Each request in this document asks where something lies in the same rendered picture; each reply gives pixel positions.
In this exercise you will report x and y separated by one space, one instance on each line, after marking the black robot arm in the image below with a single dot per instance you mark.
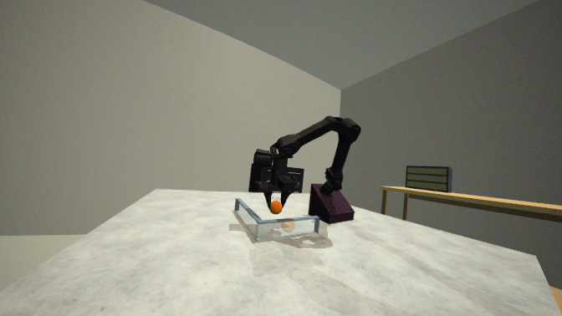
288 145

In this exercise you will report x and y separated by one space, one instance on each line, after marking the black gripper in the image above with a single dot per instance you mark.
266 188

